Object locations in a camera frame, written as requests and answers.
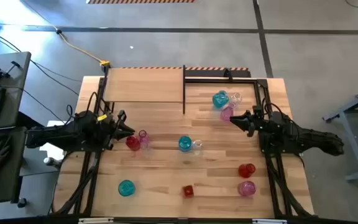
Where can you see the teal round glass vase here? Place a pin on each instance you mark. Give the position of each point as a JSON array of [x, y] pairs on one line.
[[126, 188]]

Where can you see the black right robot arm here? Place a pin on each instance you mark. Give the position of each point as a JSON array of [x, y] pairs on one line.
[[306, 140]]

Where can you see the small dark bottle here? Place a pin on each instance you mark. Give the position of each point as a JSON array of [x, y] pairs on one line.
[[51, 161]]

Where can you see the pink twisted glass vase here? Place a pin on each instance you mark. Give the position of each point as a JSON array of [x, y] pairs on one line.
[[143, 137]]

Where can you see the black round knob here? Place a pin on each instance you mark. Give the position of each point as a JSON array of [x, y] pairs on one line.
[[22, 202]]

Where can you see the teal cylindrical glass vase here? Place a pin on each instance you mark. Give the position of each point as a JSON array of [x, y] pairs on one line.
[[185, 143]]

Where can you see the red ribbed glass bottle vase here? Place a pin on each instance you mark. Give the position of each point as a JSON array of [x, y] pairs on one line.
[[132, 143]]

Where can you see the dark grey desk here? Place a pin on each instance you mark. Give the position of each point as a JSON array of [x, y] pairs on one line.
[[2, 189]]

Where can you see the white box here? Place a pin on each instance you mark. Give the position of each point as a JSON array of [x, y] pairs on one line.
[[53, 152]]

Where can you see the red round glass vase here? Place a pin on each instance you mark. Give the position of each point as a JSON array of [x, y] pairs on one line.
[[245, 170]]

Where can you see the clear glass jar vase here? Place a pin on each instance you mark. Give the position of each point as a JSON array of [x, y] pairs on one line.
[[236, 97]]

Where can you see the red square fluted glass vase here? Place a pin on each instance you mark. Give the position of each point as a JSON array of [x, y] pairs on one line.
[[188, 191]]

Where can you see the black aluminium frame rail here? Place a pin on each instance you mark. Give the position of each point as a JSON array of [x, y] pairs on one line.
[[219, 81], [270, 165], [166, 222], [94, 161]]

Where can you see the clear round glass vase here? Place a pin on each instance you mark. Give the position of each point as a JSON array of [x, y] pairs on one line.
[[198, 146]]

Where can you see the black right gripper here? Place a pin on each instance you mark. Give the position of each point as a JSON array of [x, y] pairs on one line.
[[261, 123]]

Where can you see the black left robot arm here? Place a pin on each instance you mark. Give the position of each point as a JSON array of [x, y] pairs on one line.
[[57, 135]]

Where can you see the teal flask-shaped glass vase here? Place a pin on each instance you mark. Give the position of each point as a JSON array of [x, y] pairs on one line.
[[220, 99]]

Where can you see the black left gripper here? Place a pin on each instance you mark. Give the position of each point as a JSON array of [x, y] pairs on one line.
[[109, 133]]

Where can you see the pink round glass vase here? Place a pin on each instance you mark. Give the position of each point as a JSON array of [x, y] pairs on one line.
[[246, 188]]

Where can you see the tall pink glass vase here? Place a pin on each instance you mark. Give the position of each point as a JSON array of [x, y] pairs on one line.
[[226, 113]]

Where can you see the silver metal bracket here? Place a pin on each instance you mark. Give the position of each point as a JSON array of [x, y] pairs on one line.
[[269, 221], [95, 220]]

